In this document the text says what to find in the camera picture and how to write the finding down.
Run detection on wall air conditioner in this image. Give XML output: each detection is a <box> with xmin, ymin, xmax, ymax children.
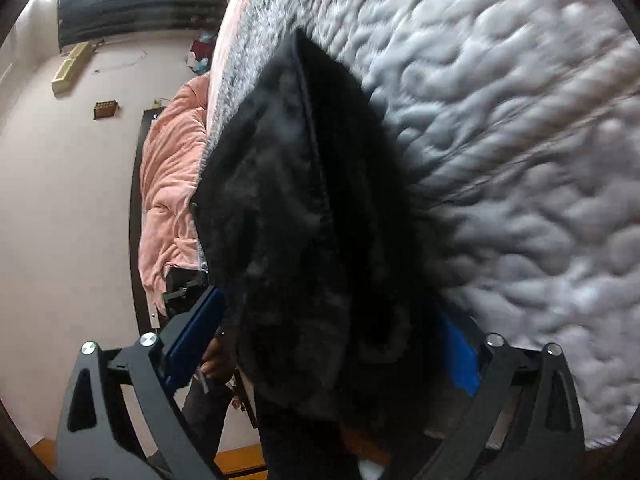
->
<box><xmin>51</xmin><ymin>41</ymin><xmax>94</xmax><ymax>96</ymax></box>

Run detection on pink blanket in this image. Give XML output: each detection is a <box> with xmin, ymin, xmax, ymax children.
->
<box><xmin>138</xmin><ymin>74</ymin><xmax>209</xmax><ymax>313</ymax></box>

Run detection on grey quilted bed cover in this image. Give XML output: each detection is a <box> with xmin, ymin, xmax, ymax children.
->
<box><xmin>209</xmin><ymin>0</ymin><xmax>639</xmax><ymax>448</ymax></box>

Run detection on left hand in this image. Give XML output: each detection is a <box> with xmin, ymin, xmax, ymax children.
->
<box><xmin>200</xmin><ymin>337</ymin><xmax>236</xmax><ymax>382</ymax></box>

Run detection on black pants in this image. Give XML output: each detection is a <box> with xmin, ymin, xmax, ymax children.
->
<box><xmin>192</xmin><ymin>32</ymin><xmax>445</xmax><ymax>479</ymax></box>

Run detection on dark wooden headboard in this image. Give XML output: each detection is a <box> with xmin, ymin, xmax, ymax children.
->
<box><xmin>128</xmin><ymin>106</ymin><xmax>165</xmax><ymax>335</ymax></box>

